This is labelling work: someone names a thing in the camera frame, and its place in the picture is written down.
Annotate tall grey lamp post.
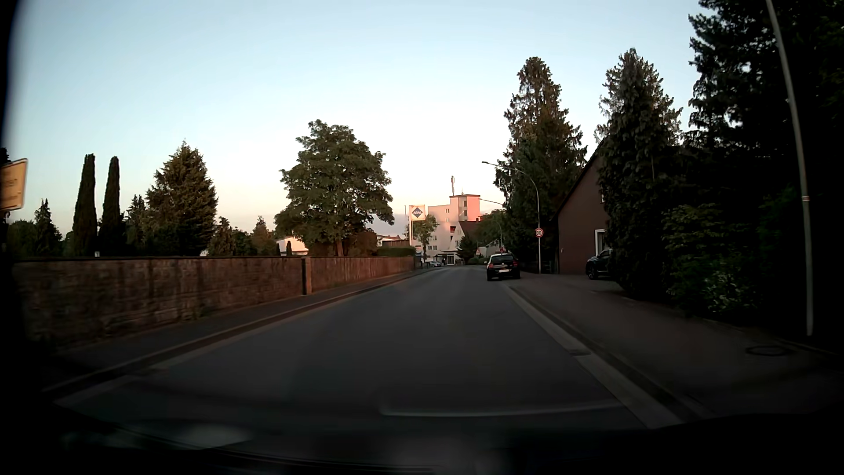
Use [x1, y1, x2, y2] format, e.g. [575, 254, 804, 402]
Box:
[765, 0, 816, 337]

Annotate yellow road sign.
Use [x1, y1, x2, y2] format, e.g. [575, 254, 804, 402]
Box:
[0, 157, 29, 213]

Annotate car's own bonnet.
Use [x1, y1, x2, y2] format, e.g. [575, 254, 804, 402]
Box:
[40, 404, 844, 475]

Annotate paved pavement beside wall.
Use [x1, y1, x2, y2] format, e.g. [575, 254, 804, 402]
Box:
[41, 269, 429, 391]

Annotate tall sign on pole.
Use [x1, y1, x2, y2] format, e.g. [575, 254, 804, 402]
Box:
[407, 204, 427, 259]

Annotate paved pavement beside houses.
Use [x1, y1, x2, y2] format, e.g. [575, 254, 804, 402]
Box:
[509, 272, 844, 418]

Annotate tall dark conifer tree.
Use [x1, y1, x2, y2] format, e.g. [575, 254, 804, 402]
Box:
[595, 47, 684, 299]
[495, 56, 588, 273]

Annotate grey asphalt road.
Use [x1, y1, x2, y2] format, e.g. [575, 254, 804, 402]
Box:
[54, 265, 684, 436]

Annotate dark parked car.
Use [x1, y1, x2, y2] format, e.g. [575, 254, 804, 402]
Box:
[585, 248, 614, 281]

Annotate dark trees and bushes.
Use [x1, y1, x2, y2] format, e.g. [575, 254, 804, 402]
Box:
[662, 0, 844, 344]

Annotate large broad-leaved tree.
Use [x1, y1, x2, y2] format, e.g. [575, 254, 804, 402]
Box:
[274, 119, 395, 257]

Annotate row of conifer trees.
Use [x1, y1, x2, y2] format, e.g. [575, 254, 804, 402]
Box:
[5, 141, 280, 258]

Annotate lamp post with round sign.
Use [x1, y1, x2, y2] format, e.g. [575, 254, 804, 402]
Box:
[481, 160, 546, 274]

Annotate dark brick house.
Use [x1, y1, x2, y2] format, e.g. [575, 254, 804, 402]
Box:
[555, 146, 611, 275]

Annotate pale multi-storey building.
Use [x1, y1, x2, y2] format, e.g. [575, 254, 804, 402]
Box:
[422, 193, 484, 265]

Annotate long brick wall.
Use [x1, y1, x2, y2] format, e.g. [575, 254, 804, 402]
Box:
[12, 255, 416, 348]

